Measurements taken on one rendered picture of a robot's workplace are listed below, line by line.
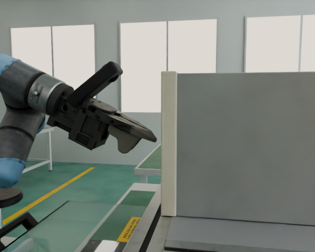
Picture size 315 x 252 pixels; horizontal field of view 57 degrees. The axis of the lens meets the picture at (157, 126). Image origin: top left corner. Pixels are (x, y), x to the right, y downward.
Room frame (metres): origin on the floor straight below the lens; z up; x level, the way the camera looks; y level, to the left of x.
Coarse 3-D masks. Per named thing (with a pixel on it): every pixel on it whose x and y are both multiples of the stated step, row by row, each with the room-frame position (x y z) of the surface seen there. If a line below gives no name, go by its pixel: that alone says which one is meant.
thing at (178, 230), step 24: (144, 216) 0.40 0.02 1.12; (168, 216) 0.40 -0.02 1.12; (144, 240) 0.33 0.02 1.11; (168, 240) 0.33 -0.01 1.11; (192, 240) 0.33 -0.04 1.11; (216, 240) 0.33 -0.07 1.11; (240, 240) 0.33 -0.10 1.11; (264, 240) 0.33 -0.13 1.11; (288, 240) 0.33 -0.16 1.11; (312, 240) 0.33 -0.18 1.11
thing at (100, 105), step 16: (64, 96) 0.58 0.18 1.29; (48, 112) 0.56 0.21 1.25; (64, 112) 0.57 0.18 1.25; (80, 112) 0.54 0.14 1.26; (112, 112) 0.56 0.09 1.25; (64, 128) 0.58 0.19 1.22; (80, 128) 0.54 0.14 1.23; (96, 128) 0.54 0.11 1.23; (80, 144) 0.54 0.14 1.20; (96, 144) 0.55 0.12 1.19
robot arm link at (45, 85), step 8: (40, 80) 0.56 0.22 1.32; (48, 80) 0.57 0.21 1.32; (56, 80) 0.57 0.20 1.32; (32, 88) 0.56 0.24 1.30; (40, 88) 0.56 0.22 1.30; (48, 88) 0.55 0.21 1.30; (32, 96) 0.56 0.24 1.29; (40, 96) 0.55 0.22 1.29; (48, 96) 0.55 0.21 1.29; (32, 104) 0.57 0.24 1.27; (40, 104) 0.56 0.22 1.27
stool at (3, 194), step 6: (0, 192) 2.14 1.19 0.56; (6, 192) 2.14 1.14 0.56; (12, 192) 2.14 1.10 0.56; (18, 192) 2.14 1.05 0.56; (0, 198) 2.01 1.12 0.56; (6, 198) 2.01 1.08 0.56; (12, 198) 2.05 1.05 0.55; (18, 198) 2.09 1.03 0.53; (0, 204) 1.98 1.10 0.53; (6, 204) 2.00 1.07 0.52; (12, 204) 2.05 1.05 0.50; (0, 210) 2.11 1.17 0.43; (0, 216) 2.10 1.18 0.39; (0, 222) 2.10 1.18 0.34
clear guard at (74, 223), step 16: (64, 208) 0.56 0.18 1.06; (80, 208) 0.56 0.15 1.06; (96, 208) 0.56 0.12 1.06; (112, 208) 0.56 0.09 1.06; (128, 208) 0.56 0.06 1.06; (144, 208) 0.56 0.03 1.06; (48, 224) 0.48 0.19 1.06; (64, 224) 0.48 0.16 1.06; (80, 224) 0.48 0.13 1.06; (96, 224) 0.48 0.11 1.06; (112, 224) 0.48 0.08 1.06; (16, 240) 0.43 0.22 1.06; (32, 240) 0.43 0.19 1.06; (48, 240) 0.43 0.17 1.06; (64, 240) 0.43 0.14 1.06; (80, 240) 0.43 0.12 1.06; (96, 240) 0.43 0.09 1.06; (112, 240) 0.43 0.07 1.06
